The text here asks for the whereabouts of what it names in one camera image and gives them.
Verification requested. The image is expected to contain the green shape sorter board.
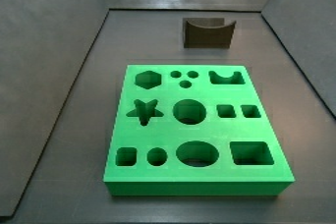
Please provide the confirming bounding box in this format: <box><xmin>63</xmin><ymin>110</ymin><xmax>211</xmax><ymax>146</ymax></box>
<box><xmin>104</xmin><ymin>65</ymin><xmax>295</xmax><ymax>196</ymax></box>

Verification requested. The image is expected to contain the dark grey curved block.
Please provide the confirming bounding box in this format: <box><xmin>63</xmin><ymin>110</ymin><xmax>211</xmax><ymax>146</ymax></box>
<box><xmin>183</xmin><ymin>18</ymin><xmax>236</xmax><ymax>49</ymax></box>

